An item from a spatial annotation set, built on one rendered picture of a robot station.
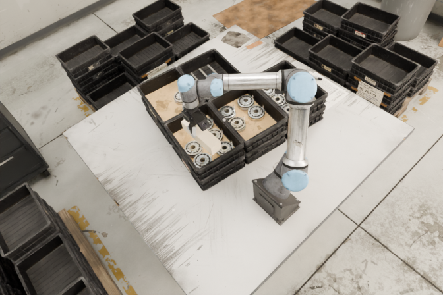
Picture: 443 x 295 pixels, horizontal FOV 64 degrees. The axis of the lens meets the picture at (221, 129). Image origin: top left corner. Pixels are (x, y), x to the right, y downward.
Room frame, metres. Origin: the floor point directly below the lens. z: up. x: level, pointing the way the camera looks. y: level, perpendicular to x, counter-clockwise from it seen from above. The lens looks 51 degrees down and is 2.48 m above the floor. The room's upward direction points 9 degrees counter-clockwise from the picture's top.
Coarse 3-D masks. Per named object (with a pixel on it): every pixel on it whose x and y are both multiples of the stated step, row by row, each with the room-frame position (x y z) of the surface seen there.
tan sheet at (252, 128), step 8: (232, 104) 1.52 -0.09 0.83; (256, 104) 1.49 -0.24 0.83; (240, 112) 1.44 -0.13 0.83; (248, 120) 1.37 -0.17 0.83; (264, 120) 1.35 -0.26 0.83; (272, 120) 1.34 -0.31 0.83; (248, 128) 1.31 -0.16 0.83; (256, 128) 1.30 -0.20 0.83; (264, 128) 1.29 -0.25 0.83; (248, 136) 1.25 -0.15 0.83
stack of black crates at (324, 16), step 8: (320, 0) 3.00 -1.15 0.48; (328, 0) 2.97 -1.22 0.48; (312, 8) 2.93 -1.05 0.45; (320, 8) 3.01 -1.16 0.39; (328, 8) 2.95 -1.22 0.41; (336, 8) 2.88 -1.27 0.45; (344, 8) 2.81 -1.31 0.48; (304, 16) 2.86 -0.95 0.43; (312, 16) 2.76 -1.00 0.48; (320, 16) 2.88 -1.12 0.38; (328, 16) 2.86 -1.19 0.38; (336, 16) 2.84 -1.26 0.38; (304, 24) 2.84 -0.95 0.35; (312, 24) 2.77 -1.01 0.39; (320, 24) 2.70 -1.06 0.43; (328, 24) 2.61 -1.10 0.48; (336, 24) 2.72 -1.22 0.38; (312, 32) 2.76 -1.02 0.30; (320, 32) 2.67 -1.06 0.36; (328, 32) 2.62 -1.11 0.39; (336, 32) 2.55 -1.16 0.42
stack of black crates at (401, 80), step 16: (368, 48) 2.09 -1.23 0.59; (384, 48) 2.06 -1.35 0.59; (352, 64) 1.96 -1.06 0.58; (368, 64) 2.02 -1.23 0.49; (384, 64) 1.99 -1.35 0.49; (400, 64) 1.92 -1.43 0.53; (416, 64) 1.84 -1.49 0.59; (352, 80) 1.94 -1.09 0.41; (368, 80) 1.84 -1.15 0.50; (384, 80) 1.73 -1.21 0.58; (400, 80) 1.79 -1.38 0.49; (384, 96) 1.71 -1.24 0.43; (400, 96) 1.73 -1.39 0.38
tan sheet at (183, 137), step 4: (216, 128) 1.35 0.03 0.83; (176, 132) 1.37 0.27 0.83; (180, 132) 1.36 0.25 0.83; (184, 132) 1.36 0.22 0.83; (176, 136) 1.34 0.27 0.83; (180, 136) 1.33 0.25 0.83; (184, 136) 1.33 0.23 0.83; (188, 136) 1.32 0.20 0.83; (224, 136) 1.28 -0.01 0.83; (180, 140) 1.30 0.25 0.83; (184, 140) 1.30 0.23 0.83; (188, 140) 1.29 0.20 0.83; (192, 140) 1.29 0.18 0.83; (224, 140) 1.25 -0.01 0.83; (228, 140) 1.24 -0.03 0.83; (184, 144) 1.27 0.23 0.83; (184, 148) 1.24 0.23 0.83; (204, 148) 1.21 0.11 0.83; (204, 152) 1.19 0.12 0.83; (208, 152) 1.18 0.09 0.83; (212, 156) 1.15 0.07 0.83; (216, 156) 1.15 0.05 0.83; (192, 160) 1.15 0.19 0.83; (212, 160) 1.12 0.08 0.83
